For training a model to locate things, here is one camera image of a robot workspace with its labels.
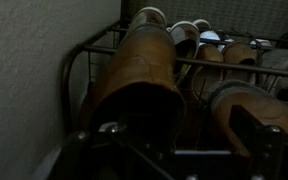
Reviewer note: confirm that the white sneaker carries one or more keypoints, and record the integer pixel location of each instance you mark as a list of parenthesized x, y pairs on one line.
[(149, 15), (209, 33), (184, 33)]

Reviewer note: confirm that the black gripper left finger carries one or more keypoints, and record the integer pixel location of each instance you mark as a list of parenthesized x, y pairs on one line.
[(94, 156)]

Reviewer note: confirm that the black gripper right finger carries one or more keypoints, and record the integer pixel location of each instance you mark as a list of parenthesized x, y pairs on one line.
[(264, 150)]

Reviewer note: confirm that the grey shoe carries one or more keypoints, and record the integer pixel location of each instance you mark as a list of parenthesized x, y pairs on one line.
[(280, 60)]

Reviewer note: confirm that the dark metal shoe rack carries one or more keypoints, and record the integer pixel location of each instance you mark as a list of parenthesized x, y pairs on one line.
[(197, 62)]

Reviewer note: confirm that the brown slip-on shoe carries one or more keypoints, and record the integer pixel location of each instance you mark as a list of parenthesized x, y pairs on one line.
[(239, 55), (207, 70)]

